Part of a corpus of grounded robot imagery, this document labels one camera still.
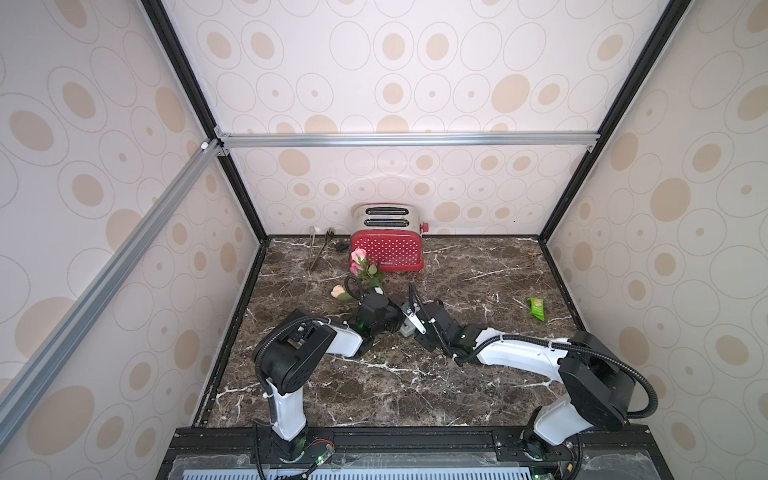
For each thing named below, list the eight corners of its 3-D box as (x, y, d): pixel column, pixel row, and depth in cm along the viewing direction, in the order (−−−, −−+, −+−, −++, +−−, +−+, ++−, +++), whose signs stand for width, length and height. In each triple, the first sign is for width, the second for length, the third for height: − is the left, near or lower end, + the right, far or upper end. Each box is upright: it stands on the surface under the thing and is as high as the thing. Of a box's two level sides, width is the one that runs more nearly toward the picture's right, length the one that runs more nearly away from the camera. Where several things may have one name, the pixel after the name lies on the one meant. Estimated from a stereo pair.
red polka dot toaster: (354, 272, 111) (349, 237, 97) (357, 239, 122) (353, 203, 108) (424, 272, 111) (429, 237, 97) (421, 239, 122) (425, 203, 108)
